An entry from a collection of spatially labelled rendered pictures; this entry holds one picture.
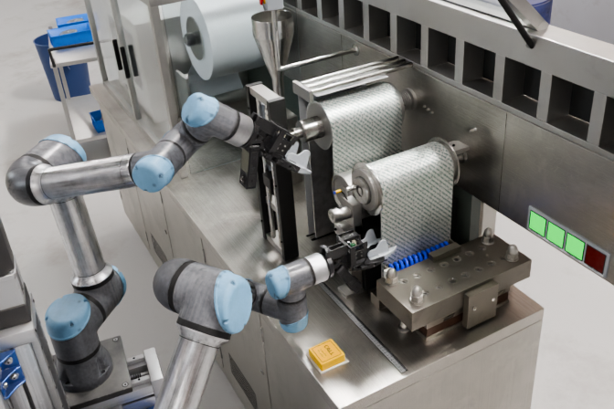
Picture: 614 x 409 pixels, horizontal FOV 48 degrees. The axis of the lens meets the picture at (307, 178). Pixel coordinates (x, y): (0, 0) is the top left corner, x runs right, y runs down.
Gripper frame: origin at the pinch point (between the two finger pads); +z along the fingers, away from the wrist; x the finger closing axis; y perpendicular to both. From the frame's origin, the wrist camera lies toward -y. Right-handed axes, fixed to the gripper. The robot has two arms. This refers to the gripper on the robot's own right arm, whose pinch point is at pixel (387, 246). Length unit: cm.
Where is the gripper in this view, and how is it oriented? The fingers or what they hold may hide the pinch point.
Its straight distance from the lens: 187.6
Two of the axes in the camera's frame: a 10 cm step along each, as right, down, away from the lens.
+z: 8.7, -2.9, 3.9
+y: -0.6, -8.6, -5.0
